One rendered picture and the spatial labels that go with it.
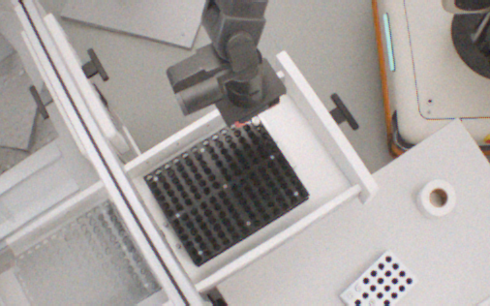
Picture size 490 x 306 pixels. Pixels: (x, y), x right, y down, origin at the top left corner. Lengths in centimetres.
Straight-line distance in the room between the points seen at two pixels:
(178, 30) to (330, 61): 51
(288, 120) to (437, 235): 36
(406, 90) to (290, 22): 54
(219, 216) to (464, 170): 49
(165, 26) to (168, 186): 112
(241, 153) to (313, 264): 26
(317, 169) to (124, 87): 112
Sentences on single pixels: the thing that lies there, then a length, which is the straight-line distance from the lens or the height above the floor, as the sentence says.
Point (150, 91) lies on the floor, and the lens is 212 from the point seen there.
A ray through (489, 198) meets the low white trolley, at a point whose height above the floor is 76.
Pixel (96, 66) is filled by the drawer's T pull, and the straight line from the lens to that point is 117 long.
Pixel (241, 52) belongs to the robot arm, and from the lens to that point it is 79.
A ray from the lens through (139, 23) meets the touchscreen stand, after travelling 219.
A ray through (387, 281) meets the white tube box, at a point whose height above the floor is 80.
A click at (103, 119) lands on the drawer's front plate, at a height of 93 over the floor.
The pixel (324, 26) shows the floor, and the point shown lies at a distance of 217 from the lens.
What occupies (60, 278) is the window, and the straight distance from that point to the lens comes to 41.
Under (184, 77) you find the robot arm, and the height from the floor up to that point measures 119.
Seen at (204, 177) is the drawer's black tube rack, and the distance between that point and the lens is 108.
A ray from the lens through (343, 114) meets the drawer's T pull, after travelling 110.
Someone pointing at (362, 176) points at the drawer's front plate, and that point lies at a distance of 105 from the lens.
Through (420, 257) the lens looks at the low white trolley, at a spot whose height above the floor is 76.
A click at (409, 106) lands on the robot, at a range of 180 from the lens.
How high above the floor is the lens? 195
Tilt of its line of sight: 75 degrees down
